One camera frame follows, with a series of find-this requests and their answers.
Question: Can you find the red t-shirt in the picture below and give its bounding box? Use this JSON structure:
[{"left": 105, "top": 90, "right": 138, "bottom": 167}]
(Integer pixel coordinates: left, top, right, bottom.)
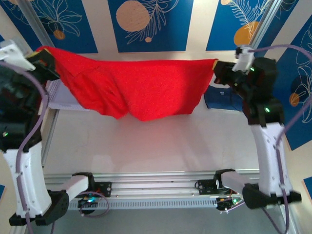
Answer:
[{"left": 35, "top": 45, "right": 218, "bottom": 122}]

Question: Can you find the folded blue t-shirt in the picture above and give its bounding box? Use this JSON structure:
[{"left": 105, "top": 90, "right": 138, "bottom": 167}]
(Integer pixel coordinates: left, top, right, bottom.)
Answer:
[{"left": 203, "top": 81, "right": 245, "bottom": 112}]

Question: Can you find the blue poster with flower outline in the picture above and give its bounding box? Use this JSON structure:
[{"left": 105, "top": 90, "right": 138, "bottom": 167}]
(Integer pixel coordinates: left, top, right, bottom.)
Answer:
[{"left": 31, "top": 0, "right": 99, "bottom": 55}]

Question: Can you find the blue poster with orange circle and fern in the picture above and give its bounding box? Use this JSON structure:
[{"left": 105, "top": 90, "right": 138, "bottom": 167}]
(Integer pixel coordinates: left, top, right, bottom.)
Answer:
[{"left": 205, "top": 0, "right": 272, "bottom": 52}]

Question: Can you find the lavender plastic basket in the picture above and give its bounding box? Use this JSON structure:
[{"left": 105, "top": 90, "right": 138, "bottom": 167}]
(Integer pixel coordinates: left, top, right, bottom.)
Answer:
[{"left": 47, "top": 78, "right": 90, "bottom": 112}]

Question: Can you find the blue poster with beige circle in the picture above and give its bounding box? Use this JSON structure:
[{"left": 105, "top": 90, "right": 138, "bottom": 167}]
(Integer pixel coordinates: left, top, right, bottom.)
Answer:
[{"left": 108, "top": 0, "right": 195, "bottom": 53}]

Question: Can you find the blue poster with leaf outline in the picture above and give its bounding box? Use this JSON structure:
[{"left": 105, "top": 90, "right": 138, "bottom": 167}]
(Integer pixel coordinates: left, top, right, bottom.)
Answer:
[{"left": 253, "top": 0, "right": 312, "bottom": 65}]

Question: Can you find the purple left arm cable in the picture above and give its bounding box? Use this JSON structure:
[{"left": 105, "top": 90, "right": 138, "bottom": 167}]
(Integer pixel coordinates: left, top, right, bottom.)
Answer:
[{"left": 0, "top": 60, "right": 110, "bottom": 234}]

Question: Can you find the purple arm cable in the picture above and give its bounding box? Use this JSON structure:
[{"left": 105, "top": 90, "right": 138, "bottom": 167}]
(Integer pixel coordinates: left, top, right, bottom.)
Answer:
[
  {"left": 0, "top": 60, "right": 110, "bottom": 234},
  {"left": 218, "top": 44, "right": 312, "bottom": 234}
]

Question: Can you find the aluminium upright post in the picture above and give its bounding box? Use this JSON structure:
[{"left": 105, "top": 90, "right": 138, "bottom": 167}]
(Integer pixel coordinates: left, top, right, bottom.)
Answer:
[
  {"left": 18, "top": 0, "right": 54, "bottom": 51},
  {"left": 250, "top": 0, "right": 285, "bottom": 51}
]

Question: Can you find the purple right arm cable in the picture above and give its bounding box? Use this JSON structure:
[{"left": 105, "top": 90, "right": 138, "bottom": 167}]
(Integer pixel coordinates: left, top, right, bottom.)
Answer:
[{"left": 218, "top": 44, "right": 312, "bottom": 234}]

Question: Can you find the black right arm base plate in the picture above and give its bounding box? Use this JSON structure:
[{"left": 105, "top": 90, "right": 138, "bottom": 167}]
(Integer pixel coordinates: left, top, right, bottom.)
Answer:
[{"left": 197, "top": 179, "right": 220, "bottom": 195}]

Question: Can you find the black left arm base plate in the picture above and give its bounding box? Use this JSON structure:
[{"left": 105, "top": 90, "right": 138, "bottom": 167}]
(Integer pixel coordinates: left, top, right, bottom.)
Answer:
[{"left": 91, "top": 181, "right": 113, "bottom": 197}]

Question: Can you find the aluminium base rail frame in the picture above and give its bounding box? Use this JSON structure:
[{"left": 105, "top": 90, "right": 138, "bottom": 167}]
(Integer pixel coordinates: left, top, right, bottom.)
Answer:
[{"left": 43, "top": 170, "right": 262, "bottom": 201}]

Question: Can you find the grey slotted cable duct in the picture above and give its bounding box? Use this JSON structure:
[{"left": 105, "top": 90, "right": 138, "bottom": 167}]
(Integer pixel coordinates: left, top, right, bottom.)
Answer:
[{"left": 67, "top": 198, "right": 219, "bottom": 211}]

